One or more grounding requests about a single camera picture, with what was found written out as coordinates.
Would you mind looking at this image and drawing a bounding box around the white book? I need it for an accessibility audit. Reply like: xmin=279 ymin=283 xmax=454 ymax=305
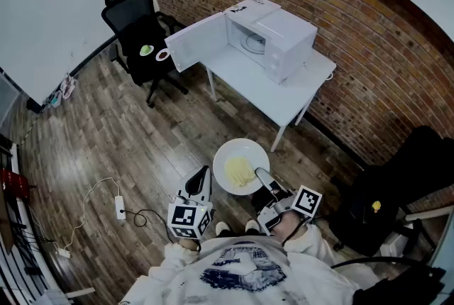
xmin=223 ymin=0 xmax=283 ymax=23

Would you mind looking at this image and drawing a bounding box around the white table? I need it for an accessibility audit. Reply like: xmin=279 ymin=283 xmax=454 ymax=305
xmin=205 ymin=44 xmax=337 ymax=153

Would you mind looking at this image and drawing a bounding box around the glass microwave turntable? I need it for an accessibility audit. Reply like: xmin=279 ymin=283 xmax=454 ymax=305
xmin=240 ymin=32 xmax=267 ymax=55

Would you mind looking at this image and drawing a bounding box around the white floor cable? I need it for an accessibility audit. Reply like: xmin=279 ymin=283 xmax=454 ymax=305
xmin=63 ymin=177 xmax=121 ymax=255

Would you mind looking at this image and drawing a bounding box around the person's white printed sweatshirt torso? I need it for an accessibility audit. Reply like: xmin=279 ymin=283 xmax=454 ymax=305
xmin=118 ymin=235 xmax=384 ymax=305

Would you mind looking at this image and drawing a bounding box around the white wire rack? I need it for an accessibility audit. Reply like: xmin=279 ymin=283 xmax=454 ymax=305
xmin=0 ymin=135 xmax=50 ymax=305

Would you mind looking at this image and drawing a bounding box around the thick black gripper cable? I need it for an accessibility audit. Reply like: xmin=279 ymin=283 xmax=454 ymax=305
xmin=282 ymin=215 xmax=432 ymax=270

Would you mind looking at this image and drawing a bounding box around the white power strip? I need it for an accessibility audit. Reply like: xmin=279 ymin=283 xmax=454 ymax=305
xmin=114 ymin=195 xmax=127 ymax=221

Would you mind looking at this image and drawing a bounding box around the white microwave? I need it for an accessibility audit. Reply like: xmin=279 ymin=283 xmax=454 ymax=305
xmin=165 ymin=0 xmax=319 ymax=85

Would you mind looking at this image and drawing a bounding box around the black power strip cable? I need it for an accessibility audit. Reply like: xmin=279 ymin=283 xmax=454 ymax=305
xmin=123 ymin=208 xmax=175 ymax=245

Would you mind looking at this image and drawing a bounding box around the pink patterned cloth bundle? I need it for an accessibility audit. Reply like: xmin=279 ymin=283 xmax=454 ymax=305
xmin=60 ymin=73 xmax=77 ymax=101

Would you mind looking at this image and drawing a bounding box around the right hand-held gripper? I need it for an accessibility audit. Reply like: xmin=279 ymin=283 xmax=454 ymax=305
xmin=250 ymin=167 xmax=323 ymax=236

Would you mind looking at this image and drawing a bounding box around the black jacket-draped chair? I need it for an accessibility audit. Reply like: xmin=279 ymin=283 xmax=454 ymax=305
xmin=329 ymin=126 xmax=454 ymax=257

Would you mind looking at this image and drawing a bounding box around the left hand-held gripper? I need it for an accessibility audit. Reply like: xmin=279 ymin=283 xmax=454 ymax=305
xmin=167 ymin=165 xmax=215 ymax=240

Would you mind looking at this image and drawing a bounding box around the large white plate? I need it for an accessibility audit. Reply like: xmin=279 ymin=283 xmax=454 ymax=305
xmin=212 ymin=138 xmax=271 ymax=196

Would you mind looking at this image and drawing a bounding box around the black mesh office chair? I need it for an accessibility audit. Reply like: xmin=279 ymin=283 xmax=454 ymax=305
xmin=101 ymin=0 xmax=189 ymax=109

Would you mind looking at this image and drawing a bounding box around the black bag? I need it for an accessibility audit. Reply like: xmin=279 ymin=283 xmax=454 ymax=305
xmin=354 ymin=266 xmax=446 ymax=305

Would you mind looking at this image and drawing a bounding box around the person's left forearm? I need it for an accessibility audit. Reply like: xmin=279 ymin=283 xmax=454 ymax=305
xmin=165 ymin=238 xmax=204 ymax=264

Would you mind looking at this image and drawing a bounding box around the person's right forearm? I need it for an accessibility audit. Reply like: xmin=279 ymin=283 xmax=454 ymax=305
xmin=272 ymin=211 xmax=336 ymax=264

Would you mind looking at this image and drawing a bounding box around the white storage box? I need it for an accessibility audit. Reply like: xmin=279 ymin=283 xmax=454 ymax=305
xmin=381 ymin=232 xmax=412 ymax=258

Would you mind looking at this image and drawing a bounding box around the red box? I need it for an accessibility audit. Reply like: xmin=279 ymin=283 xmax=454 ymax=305
xmin=0 ymin=168 xmax=30 ymax=200

